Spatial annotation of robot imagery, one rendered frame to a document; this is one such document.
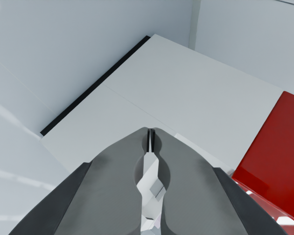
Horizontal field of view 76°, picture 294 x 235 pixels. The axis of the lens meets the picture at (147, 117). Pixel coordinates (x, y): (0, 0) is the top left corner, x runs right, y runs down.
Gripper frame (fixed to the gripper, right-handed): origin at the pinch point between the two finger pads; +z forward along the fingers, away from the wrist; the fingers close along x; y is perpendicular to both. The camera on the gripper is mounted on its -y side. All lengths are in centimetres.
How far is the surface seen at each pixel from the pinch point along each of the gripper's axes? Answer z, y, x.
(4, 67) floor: 89, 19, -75
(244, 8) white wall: 203, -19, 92
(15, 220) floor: 95, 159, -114
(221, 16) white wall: 222, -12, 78
